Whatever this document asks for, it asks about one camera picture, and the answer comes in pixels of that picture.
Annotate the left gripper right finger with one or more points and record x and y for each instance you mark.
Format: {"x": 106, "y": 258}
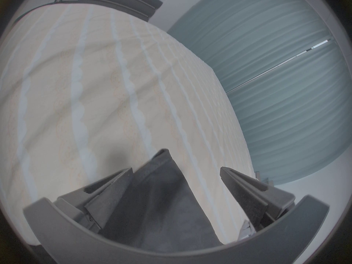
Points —
{"x": 247, "y": 194}

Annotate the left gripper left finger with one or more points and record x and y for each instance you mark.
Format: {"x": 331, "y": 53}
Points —
{"x": 110, "y": 194}

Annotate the black trousers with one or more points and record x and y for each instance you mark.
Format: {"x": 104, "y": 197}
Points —
{"x": 156, "y": 205}

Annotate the blue-green curtain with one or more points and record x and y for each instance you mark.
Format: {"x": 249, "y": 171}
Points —
{"x": 288, "y": 120}
{"x": 247, "y": 23}

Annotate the bed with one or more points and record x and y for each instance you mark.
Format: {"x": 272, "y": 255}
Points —
{"x": 82, "y": 92}

